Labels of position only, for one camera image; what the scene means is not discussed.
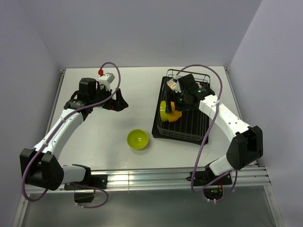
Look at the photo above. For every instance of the lime green bowl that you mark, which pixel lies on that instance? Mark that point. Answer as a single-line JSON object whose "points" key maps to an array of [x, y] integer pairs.
{"points": [[163, 114], [137, 139]]}

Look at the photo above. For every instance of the floral orange green bowl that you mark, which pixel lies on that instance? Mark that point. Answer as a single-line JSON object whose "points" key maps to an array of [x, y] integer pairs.
{"points": [[173, 85]]}

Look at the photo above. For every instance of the orange plastic bowl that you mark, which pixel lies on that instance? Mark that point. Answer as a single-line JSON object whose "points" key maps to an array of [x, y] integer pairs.
{"points": [[175, 114]]}

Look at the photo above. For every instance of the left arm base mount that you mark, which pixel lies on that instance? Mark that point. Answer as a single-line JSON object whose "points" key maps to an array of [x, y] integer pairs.
{"points": [[96, 181]]}

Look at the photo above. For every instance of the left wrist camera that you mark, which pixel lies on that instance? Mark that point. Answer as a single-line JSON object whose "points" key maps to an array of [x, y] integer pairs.
{"points": [[105, 80]]}

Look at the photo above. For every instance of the aluminium table edge rail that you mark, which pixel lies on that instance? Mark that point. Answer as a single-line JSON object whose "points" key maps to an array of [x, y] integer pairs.
{"points": [[176, 178]]}

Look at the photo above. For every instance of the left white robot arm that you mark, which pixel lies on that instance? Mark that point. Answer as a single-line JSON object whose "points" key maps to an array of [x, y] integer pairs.
{"points": [[39, 165]]}

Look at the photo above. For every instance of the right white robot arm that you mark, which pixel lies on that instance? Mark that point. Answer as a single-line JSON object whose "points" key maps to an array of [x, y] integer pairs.
{"points": [[246, 142]]}

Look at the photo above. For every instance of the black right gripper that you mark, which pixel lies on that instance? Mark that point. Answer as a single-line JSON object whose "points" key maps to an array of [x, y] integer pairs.
{"points": [[170, 97]]}

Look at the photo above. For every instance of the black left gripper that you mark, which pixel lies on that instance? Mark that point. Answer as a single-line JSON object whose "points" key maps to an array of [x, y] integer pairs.
{"points": [[118, 104]]}

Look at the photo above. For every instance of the black drip tray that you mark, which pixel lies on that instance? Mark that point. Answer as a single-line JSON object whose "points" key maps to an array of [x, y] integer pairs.
{"points": [[201, 140]]}

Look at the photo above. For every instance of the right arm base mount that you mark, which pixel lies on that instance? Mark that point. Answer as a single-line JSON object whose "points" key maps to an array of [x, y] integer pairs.
{"points": [[213, 185]]}

